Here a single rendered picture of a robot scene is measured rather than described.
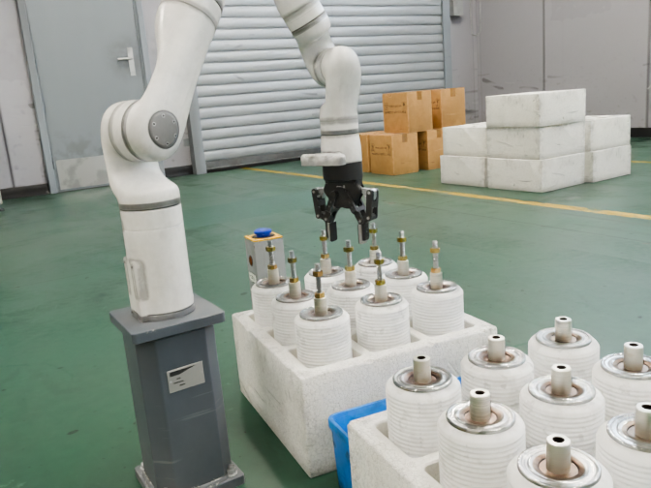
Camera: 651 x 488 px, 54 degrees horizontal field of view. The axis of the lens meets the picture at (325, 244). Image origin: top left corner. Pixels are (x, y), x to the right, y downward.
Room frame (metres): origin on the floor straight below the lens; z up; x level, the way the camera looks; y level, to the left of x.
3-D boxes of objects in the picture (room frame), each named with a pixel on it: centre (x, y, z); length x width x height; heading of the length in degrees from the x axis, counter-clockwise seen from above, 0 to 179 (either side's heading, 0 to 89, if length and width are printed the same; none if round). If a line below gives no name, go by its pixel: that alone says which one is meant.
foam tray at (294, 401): (1.21, -0.04, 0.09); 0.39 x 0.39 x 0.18; 24
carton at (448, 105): (5.26, -1.01, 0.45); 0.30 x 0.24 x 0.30; 28
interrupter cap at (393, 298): (1.10, -0.09, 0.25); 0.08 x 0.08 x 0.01
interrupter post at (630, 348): (0.75, -0.37, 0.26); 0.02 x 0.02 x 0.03
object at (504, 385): (0.81, -0.22, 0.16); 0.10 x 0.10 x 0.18
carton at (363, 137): (5.29, -0.46, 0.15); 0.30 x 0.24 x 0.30; 119
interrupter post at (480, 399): (0.66, -0.16, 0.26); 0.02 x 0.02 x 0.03
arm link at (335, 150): (1.19, -0.03, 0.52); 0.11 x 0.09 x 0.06; 144
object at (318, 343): (1.06, 0.02, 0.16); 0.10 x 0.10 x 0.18
